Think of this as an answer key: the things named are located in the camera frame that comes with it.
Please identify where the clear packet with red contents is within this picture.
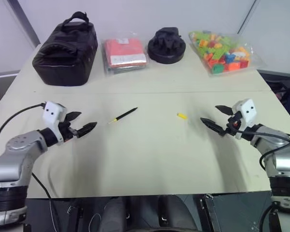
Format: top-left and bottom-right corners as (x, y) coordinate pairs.
(101, 32), (151, 77)

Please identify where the black fabric carry bag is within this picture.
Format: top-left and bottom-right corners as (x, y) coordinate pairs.
(31, 11), (99, 87)

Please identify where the clear bag of coloured blocks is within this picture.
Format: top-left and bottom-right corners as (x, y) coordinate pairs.
(188, 29), (269, 78)

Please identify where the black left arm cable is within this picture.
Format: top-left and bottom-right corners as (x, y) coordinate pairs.
(0, 103), (53, 203)

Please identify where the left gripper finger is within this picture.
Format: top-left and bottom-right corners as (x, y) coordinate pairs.
(66, 111), (82, 122)
(76, 122), (98, 139)

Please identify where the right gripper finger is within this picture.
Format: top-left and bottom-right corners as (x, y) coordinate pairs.
(200, 117), (227, 137)
(215, 105), (234, 116)

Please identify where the grey wall post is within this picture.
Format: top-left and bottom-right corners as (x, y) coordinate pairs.
(7, 0), (42, 50)

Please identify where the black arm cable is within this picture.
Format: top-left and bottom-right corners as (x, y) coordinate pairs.
(0, 103), (53, 203)
(228, 124), (290, 170)

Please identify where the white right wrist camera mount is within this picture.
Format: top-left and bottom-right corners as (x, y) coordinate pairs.
(232, 98), (256, 140)

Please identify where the black pen with yellow band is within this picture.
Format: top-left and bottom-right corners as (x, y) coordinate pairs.
(107, 107), (139, 125)

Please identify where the dark furniture beside table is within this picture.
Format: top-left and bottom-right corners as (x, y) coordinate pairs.
(257, 69), (290, 121)

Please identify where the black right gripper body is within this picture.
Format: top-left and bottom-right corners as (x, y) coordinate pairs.
(225, 111), (243, 139)

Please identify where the black panel under table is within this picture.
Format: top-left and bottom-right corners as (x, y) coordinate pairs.
(200, 192), (274, 232)

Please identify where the black round case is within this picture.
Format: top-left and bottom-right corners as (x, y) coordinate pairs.
(147, 27), (187, 65)

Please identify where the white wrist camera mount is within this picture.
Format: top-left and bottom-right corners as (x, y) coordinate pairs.
(42, 101), (68, 145)
(232, 98), (256, 140)

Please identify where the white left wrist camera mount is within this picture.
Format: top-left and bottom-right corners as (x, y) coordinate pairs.
(42, 101), (68, 145)

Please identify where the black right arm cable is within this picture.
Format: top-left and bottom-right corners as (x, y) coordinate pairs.
(228, 124), (290, 170)

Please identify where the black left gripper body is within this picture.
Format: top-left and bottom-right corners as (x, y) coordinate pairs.
(58, 120), (80, 144)

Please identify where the dark rounded shape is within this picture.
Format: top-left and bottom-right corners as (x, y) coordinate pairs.
(98, 195), (131, 232)

